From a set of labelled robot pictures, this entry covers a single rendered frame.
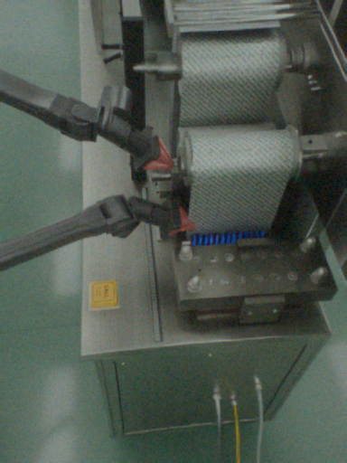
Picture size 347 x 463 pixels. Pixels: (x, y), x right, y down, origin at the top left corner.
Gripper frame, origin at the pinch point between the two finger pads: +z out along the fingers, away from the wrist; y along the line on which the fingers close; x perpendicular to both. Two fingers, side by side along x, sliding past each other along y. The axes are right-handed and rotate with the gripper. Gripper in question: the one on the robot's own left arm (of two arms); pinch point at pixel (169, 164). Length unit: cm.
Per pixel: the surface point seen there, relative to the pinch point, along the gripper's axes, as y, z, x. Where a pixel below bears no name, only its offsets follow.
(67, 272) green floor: -47, 49, -121
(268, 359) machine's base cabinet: 32, 54, -19
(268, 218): 7.1, 30.0, 6.4
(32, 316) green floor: -25, 38, -131
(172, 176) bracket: -0.2, 3.7, -3.0
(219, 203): 7.3, 14.2, 2.5
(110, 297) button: 19.1, 7.8, -34.4
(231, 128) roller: -11.6, 13.1, 11.8
